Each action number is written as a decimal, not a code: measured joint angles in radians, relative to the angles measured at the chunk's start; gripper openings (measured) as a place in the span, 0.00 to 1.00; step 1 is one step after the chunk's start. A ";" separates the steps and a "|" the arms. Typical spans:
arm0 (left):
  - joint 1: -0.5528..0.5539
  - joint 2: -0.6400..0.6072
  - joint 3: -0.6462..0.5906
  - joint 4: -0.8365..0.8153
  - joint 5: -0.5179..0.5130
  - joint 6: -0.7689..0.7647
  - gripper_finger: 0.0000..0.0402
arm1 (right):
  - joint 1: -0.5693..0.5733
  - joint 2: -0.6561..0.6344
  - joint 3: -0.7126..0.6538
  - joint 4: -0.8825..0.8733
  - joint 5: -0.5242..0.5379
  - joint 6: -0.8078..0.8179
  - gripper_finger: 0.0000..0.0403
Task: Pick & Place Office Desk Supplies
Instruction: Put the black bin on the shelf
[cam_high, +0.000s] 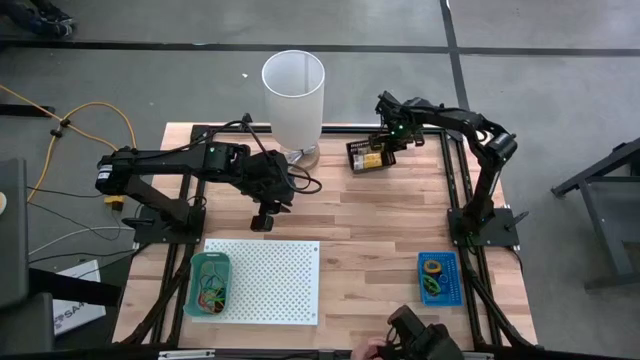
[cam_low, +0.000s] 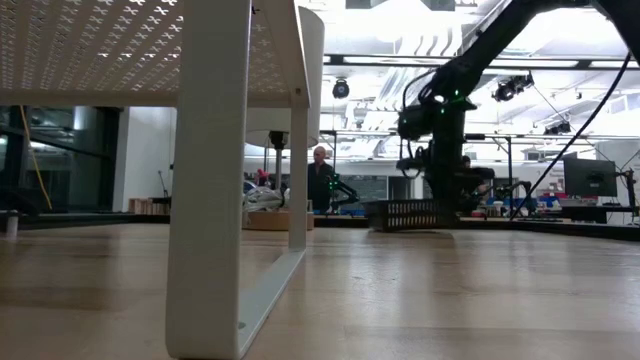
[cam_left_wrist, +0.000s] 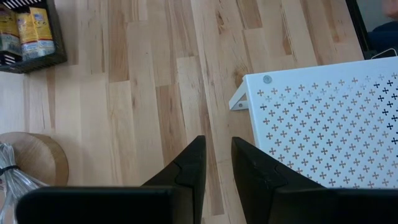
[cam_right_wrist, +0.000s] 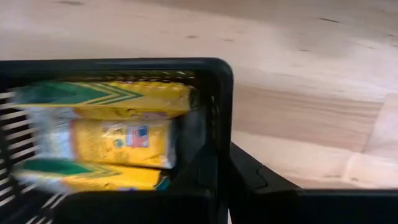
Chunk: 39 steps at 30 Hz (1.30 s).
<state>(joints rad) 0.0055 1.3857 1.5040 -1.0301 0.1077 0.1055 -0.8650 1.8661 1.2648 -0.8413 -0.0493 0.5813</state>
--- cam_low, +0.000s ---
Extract person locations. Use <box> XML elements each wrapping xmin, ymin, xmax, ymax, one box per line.
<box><xmin>306</xmin><ymin>145</ymin><xmax>337</xmax><ymax>214</ymax></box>
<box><xmin>460</xmin><ymin>154</ymin><xmax>497</xmax><ymax>204</ymax></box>

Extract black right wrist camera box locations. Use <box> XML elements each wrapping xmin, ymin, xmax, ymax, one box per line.
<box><xmin>397</xmin><ymin>103</ymin><xmax>436</xmax><ymax>142</ymax></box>

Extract black mesh basket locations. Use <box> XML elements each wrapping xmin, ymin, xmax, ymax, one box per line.
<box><xmin>363</xmin><ymin>198</ymin><xmax>459</xmax><ymax>233</ymax></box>

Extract black background rig frame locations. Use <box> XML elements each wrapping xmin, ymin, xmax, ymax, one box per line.
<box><xmin>319</xmin><ymin>128</ymin><xmax>516</xmax><ymax>202</ymax></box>

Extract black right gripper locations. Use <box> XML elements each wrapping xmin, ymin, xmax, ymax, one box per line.
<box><xmin>423</xmin><ymin>160</ymin><xmax>474</xmax><ymax>207</ymax></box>

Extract black ceiling spotlight cluster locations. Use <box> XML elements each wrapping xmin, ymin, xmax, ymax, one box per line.
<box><xmin>491</xmin><ymin>73</ymin><xmax>536</xmax><ymax>104</ymax></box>

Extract black aluminium table frame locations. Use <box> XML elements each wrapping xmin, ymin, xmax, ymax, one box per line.
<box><xmin>19</xmin><ymin>212</ymin><xmax>640</xmax><ymax>242</ymax></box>

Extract black overhead rig bar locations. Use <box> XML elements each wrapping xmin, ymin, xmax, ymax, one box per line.
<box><xmin>323</xmin><ymin>53</ymin><xmax>640</xmax><ymax>70</ymax></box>

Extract small white post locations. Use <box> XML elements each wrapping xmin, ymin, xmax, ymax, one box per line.
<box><xmin>4</xmin><ymin>209</ymin><xmax>20</xmax><ymax>240</ymax></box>

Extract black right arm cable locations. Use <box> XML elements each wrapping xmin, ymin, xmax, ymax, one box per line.
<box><xmin>509</xmin><ymin>49</ymin><xmax>634</xmax><ymax>221</ymax></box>

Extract wooden slat crate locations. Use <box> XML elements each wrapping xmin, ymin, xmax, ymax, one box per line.
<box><xmin>128</xmin><ymin>197</ymin><xmax>170</xmax><ymax>217</ymax></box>

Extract black background desk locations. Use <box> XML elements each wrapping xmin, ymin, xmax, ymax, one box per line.
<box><xmin>559</xmin><ymin>204</ymin><xmax>640</xmax><ymax>225</ymax></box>

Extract dark computer monitor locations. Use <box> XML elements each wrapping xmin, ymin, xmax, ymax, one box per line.
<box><xmin>563</xmin><ymin>158</ymin><xmax>618</xmax><ymax>198</ymax></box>

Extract yellow hanging cord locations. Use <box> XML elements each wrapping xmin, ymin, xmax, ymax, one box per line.
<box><xmin>18</xmin><ymin>105</ymin><xmax>54</xmax><ymax>211</ymax></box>

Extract white perforated metal shelf riser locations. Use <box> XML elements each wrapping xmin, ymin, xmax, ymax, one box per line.
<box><xmin>0</xmin><ymin>0</ymin><xmax>312</xmax><ymax>360</ymax></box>

